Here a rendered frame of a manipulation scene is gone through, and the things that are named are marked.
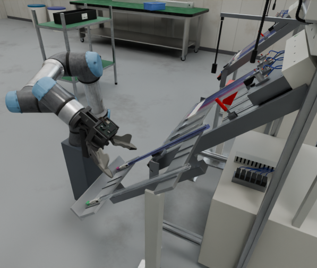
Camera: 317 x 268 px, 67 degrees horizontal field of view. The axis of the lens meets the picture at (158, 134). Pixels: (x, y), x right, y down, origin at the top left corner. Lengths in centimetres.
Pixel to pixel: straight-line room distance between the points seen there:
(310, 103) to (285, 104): 7
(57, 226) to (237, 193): 125
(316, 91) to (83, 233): 156
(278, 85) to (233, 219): 65
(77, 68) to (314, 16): 91
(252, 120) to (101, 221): 132
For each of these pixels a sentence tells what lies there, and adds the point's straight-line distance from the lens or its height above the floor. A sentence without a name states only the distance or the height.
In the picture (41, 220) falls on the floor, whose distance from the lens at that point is 198.
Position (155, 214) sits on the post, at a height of 70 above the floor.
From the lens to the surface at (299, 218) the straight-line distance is 117.
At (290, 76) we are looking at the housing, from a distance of 86.
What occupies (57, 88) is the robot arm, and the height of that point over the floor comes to 119.
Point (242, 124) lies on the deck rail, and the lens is 91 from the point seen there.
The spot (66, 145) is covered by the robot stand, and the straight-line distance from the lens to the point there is 164.
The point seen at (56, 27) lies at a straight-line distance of 308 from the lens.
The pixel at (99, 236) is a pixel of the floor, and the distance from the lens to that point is 179.
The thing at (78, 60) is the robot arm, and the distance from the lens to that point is 119.
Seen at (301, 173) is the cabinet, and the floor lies 62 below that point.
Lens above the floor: 148
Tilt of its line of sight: 34 degrees down
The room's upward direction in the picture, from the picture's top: 2 degrees clockwise
